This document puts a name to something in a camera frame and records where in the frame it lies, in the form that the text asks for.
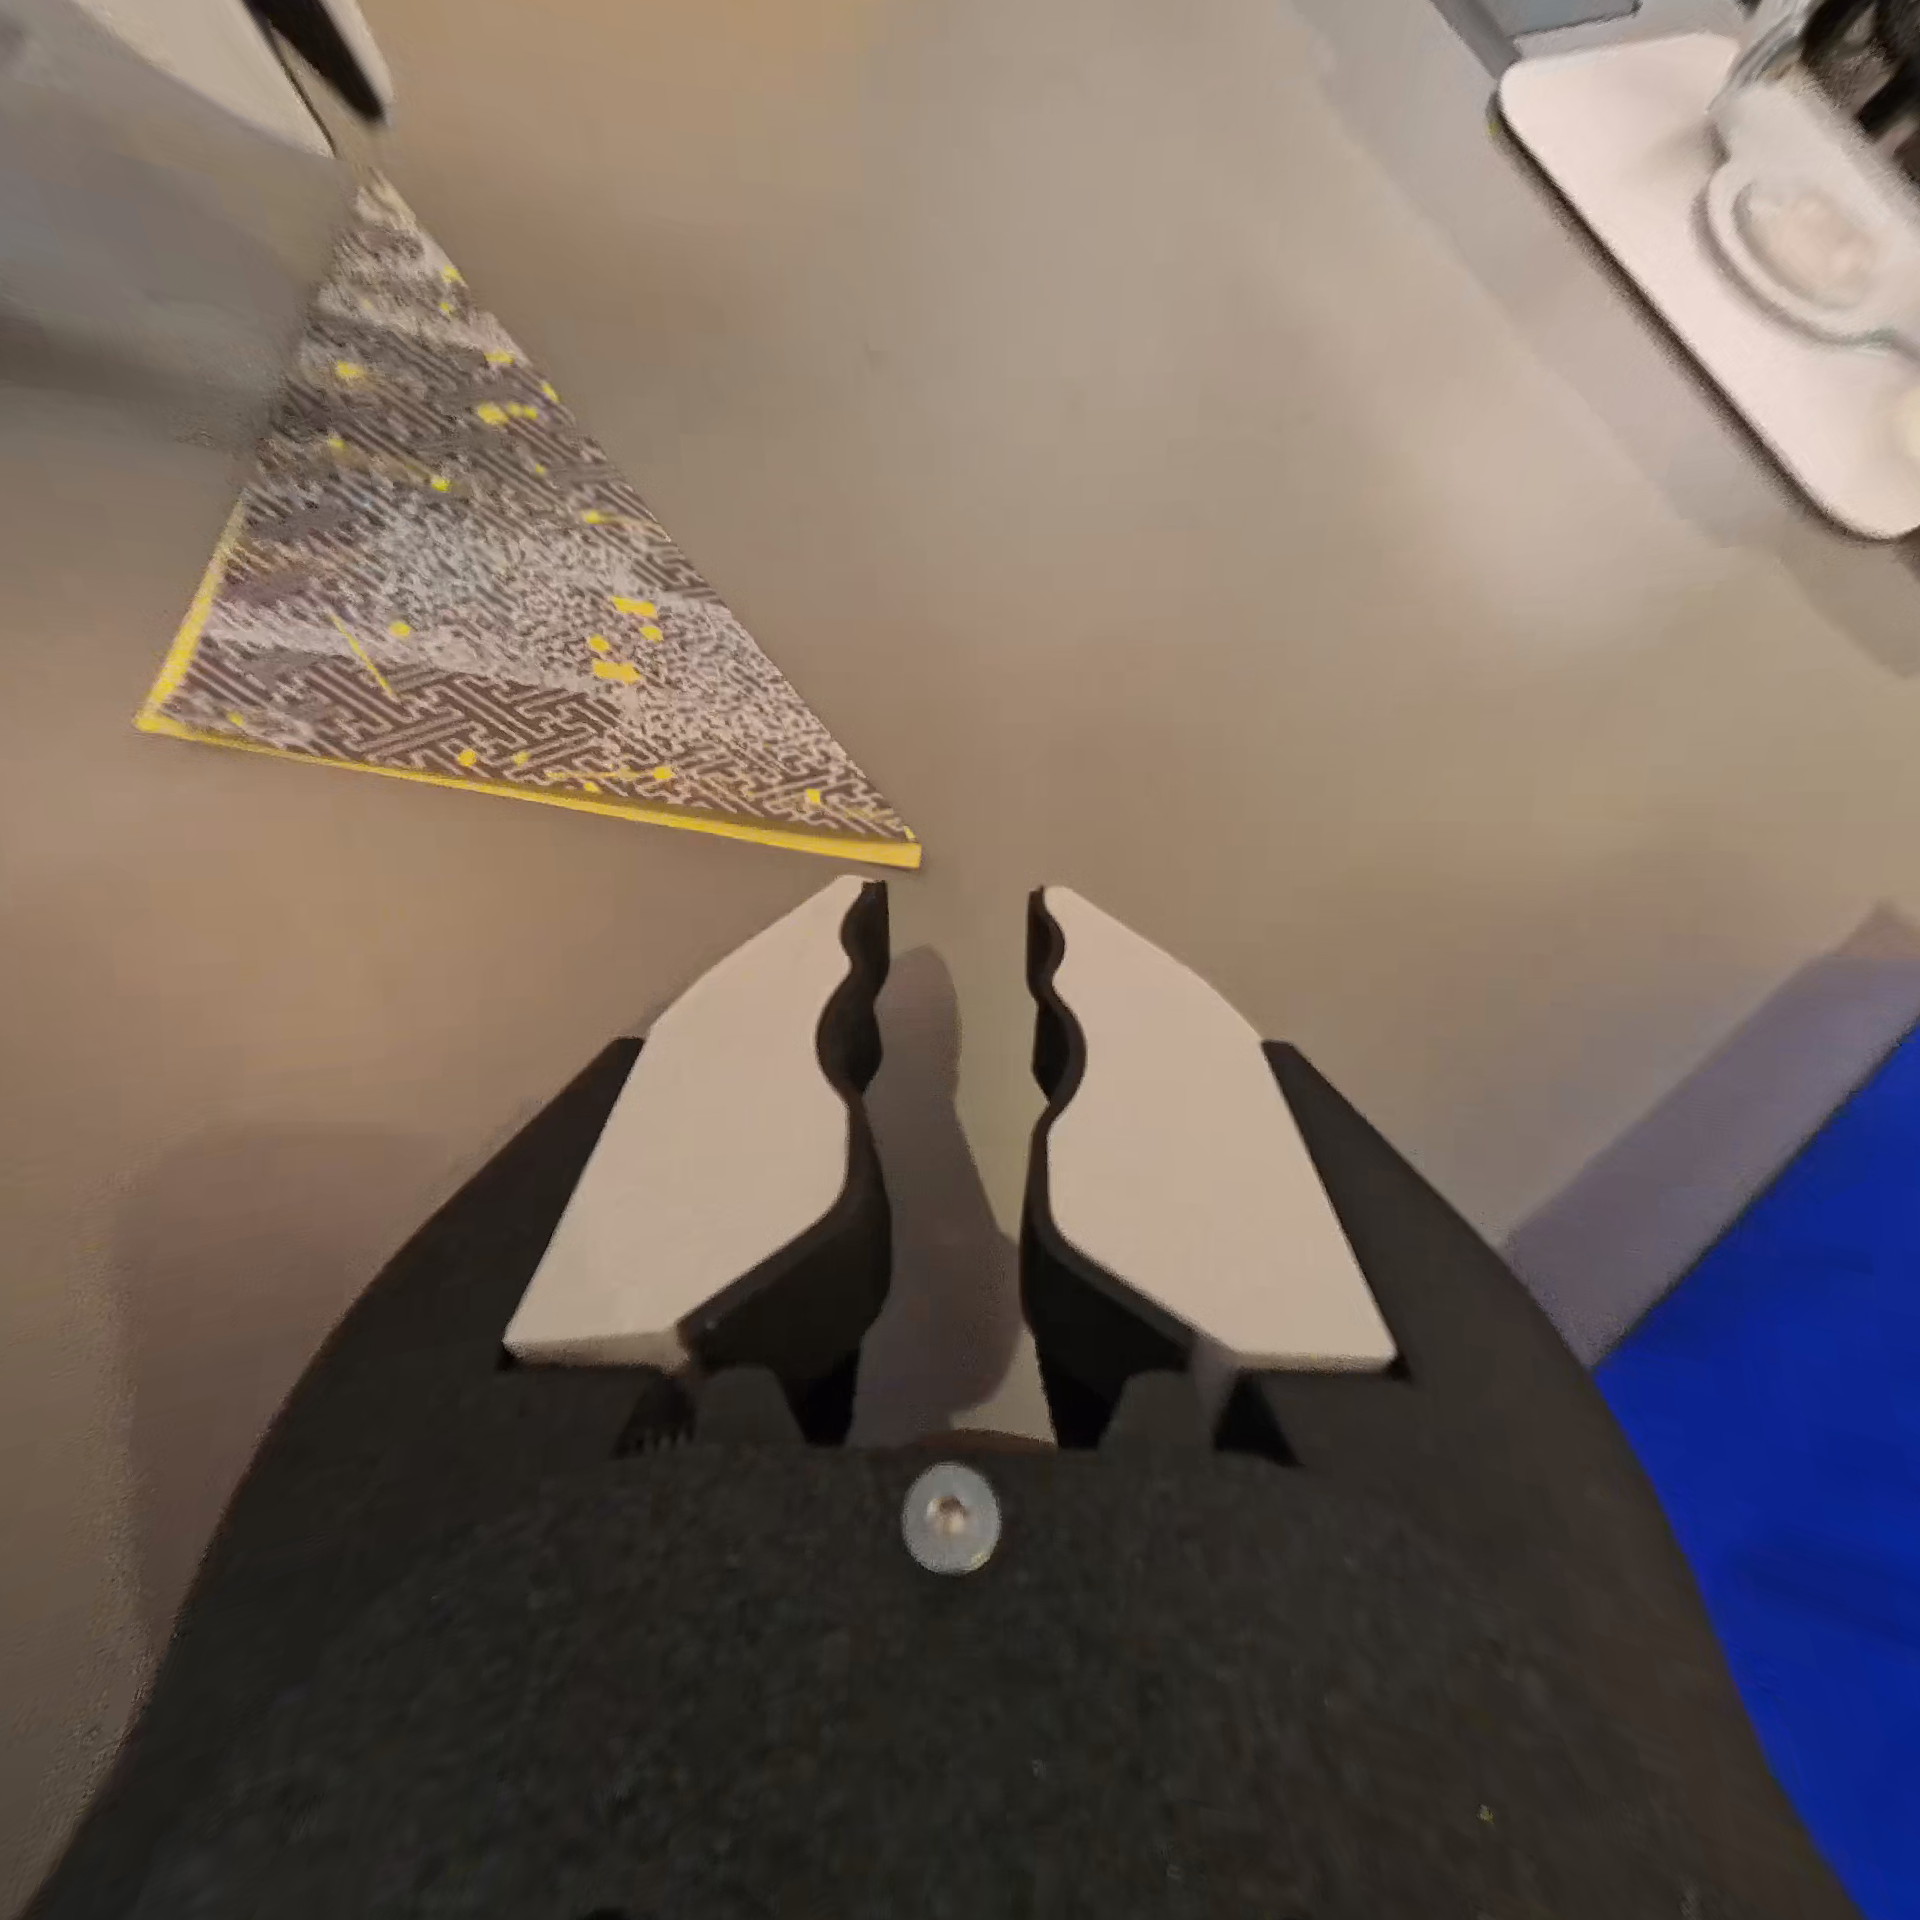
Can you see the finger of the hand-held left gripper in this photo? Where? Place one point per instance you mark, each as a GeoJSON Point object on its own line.
{"type": "Point", "coordinates": [224, 59]}
{"type": "Point", "coordinates": [358, 37]}

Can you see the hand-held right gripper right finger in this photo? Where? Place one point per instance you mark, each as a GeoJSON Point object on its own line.
{"type": "Point", "coordinates": [1202, 1184]}

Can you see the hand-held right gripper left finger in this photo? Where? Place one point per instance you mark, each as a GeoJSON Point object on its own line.
{"type": "Point", "coordinates": [704, 1184]}

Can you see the black patterned origami paper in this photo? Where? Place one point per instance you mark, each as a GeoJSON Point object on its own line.
{"type": "Point", "coordinates": [494, 644]}

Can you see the clear glass mug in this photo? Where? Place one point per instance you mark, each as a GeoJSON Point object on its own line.
{"type": "Point", "coordinates": [1800, 224]}

